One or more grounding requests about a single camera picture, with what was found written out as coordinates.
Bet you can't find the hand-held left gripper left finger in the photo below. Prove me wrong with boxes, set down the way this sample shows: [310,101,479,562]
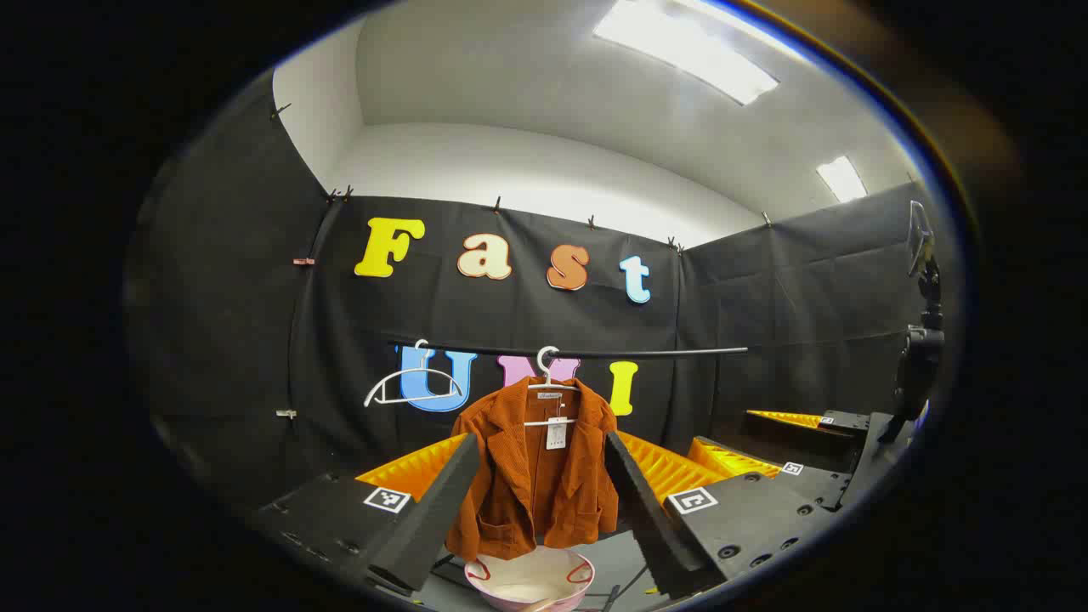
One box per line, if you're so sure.
[255,432,483,595]

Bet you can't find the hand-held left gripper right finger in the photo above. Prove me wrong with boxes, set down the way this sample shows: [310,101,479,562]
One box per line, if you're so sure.
[603,429,842,601]

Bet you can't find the brown corduroy jacket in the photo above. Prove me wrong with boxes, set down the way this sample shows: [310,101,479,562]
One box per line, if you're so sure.
[446,377,621,563]

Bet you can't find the white laundry hamper red handles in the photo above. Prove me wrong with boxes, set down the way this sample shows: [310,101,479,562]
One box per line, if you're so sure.
[464,546,596,612]

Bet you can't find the white plastic hanger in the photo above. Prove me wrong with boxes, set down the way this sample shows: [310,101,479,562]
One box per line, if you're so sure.
[364,339,465,408]
[523,345,589,428]

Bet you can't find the black backdrop cloth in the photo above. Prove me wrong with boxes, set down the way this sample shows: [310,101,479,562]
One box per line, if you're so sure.
[126,72,938,519]

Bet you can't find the small ceiling light panel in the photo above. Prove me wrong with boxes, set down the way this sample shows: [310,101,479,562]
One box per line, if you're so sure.
[815,154,869,204]

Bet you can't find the large ceiling light panel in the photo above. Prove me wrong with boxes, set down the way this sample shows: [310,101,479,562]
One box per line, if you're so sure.
[592,0,780,107]

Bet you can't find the black clothes rail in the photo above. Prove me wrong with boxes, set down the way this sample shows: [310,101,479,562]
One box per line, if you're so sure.
[388,337,750,360]

